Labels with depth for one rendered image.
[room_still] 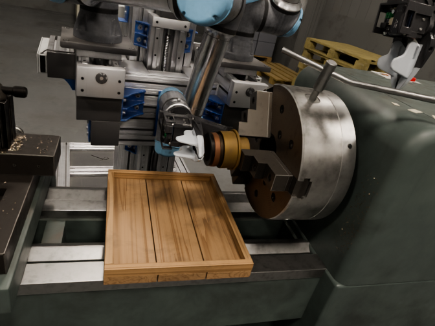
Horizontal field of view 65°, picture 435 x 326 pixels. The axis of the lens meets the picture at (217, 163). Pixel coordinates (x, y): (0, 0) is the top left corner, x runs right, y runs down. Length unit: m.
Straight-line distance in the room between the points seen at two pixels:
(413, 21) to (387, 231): 0.41
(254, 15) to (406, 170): 0.81
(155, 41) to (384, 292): 1.06
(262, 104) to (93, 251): 0.49
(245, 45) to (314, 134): 0.70
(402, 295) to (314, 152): 0.49
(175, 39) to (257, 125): 0.67
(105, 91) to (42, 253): 0.52
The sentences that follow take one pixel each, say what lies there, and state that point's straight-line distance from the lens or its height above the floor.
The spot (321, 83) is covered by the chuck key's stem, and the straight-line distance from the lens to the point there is 0.73.
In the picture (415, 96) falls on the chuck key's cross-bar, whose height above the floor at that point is 1.30.
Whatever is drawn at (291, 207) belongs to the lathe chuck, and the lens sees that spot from 0.73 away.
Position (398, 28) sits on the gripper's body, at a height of 1.40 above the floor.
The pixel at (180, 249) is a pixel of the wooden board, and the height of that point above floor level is 0.89.
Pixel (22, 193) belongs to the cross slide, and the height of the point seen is 0.97.
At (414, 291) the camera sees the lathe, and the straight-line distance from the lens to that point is 1.05.
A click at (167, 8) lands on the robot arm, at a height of 1.32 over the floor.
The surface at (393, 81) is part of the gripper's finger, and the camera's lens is 0.78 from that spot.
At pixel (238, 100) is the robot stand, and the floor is 1.05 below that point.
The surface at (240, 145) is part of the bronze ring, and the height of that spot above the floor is 1.11.
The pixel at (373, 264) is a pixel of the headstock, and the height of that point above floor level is 0.93.
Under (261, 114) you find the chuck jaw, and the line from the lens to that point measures 0.79.
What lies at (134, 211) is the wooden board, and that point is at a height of 0.88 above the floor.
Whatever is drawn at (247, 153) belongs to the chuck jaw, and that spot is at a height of 1.10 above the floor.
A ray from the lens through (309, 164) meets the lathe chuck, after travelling 0.69.
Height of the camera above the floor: 1.41
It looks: 28 degrees down
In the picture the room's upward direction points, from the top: 13 degrees clockwise
